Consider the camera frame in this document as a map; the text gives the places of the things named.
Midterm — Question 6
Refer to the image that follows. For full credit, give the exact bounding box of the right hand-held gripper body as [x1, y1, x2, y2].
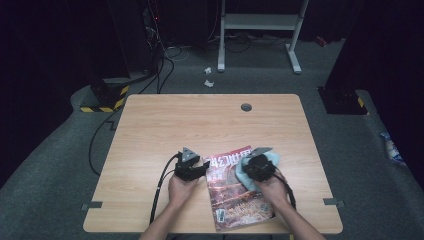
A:
[242, 146, 277, 183]

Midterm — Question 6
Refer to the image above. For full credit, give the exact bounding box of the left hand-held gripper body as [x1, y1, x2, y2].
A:
[173, 146, 202, 183]

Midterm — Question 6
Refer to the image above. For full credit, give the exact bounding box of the light blue cleaning cloth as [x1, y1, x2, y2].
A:
[235, 151, 282, 194]

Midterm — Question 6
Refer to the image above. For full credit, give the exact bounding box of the red cover magazine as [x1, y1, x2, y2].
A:
[203, 144, 278, 233]

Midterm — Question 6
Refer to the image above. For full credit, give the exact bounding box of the person's left hand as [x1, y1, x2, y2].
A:
[167, 176, 201, 209]

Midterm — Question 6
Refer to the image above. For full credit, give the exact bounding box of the person's right hand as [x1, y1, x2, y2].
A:
[254, 171, 291, 209]

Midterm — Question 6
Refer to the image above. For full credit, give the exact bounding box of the grey tape strip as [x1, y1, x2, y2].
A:
[81, 201, 104, 211]
[323, 197, 346, 208]

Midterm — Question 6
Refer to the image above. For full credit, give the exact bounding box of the black yellow striped stand base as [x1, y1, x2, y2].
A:
[79, 78, 130, 113]

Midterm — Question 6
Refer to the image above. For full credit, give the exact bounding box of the black stand base yellow mark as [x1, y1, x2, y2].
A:
[317, 86, 369, 116]

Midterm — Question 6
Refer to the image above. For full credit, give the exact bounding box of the blue white plastic bag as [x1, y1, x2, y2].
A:
[379, 131, 406, 166]

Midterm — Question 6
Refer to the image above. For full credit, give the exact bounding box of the white metal stand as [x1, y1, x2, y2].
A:
[217, 0, 309, 75]

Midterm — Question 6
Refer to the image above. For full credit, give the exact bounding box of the left hand-held gripper black cable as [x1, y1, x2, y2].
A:
[148, 153, 183, 225]

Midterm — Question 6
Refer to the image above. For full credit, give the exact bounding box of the hand-held gripper black cable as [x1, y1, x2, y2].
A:
[273, 171, 298, 211]
[148, 153, 183, 225]

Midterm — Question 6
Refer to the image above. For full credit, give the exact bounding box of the right hand-held gripper black cable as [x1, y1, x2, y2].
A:
[273, 171, 298, 211]

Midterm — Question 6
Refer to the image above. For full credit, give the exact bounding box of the black floor cable bundle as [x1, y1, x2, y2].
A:
[138, 46, 176, 95]

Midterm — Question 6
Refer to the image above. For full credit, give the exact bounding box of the thin black floor cable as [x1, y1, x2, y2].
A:
[88, 108, 125, 177]

